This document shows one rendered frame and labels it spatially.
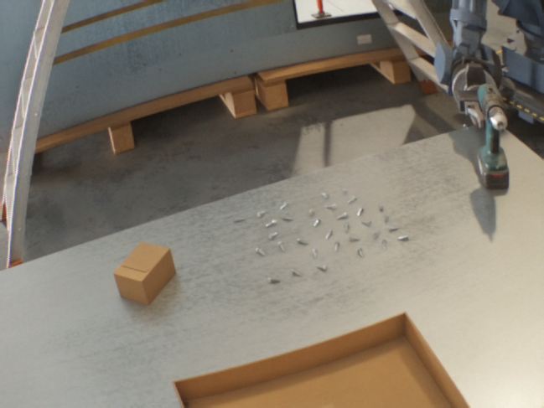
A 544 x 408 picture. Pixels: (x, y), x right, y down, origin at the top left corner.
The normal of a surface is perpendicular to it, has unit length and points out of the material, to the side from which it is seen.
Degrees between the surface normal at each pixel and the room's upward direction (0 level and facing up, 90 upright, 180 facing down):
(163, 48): 90
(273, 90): 90
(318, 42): 90
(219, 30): 90
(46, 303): 0
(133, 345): 0
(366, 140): 0
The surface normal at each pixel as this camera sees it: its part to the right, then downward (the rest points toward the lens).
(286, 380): -0.12, -0.83
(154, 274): 0.89, 0.15
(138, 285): -0.44, 0.53
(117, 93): 0.30, 0.48
